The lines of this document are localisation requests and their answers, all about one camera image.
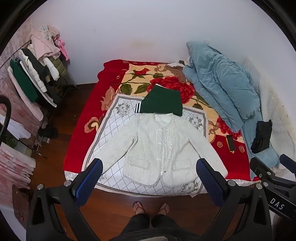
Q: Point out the red floral blanket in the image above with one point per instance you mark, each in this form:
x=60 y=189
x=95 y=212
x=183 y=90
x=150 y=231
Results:
x=81 y=129

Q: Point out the white bedsheet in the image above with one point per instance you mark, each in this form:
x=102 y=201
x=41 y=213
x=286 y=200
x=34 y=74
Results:
x=279 y=129

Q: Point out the white puffer vest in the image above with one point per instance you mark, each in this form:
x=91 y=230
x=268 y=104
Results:
x=34 y=71

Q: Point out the stack of pink cloth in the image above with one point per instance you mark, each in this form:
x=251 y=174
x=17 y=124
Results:
x=13 y=162

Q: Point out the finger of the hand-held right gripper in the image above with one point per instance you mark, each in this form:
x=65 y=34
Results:
x=261 y=168
x=288 y=161

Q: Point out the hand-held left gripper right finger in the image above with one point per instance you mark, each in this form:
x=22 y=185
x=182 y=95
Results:
x=208 y=183

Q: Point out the black phone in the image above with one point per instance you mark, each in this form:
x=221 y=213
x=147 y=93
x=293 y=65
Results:
x=230 y=143

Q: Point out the blue comforter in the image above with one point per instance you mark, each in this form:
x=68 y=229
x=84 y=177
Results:
x=219 y=85

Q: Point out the person's left foot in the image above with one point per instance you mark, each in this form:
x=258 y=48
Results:
x=139 y=207

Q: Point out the white quilted mat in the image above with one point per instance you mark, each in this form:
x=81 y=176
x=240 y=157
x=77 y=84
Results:
x=111 y=125

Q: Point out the brown cloth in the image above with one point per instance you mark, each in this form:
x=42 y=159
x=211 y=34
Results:
x=177 y=71

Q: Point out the white knit cardigan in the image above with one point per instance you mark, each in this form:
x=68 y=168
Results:
x=150 y=148

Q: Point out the green folded jacket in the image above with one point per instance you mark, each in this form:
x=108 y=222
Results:
x=161 y=102

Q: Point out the person's right foot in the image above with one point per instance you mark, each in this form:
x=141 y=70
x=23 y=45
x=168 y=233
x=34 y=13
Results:
x=164 y=208

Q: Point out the person's foot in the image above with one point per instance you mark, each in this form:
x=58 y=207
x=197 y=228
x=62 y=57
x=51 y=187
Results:
x=164 y=208
x=139 y=207

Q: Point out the person's black trousers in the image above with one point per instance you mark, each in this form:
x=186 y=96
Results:
x=150 y=227

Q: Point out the brown bag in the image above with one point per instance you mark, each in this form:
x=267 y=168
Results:
x=22 y=206

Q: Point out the green hanging garment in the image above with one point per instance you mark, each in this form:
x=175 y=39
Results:
x=23 y=81

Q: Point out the pink coat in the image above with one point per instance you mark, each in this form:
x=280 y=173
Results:
x=44 y=46

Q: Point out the black shoes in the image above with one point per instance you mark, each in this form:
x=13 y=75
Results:
x=48 y=132

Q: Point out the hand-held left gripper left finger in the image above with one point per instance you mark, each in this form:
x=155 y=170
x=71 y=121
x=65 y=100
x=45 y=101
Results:
x=89 y=183

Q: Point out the black folded cloth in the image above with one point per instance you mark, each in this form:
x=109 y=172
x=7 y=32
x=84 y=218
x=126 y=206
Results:
x=262 y=136

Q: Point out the clothes rack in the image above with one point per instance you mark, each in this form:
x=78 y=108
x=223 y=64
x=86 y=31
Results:
x=61 y=92

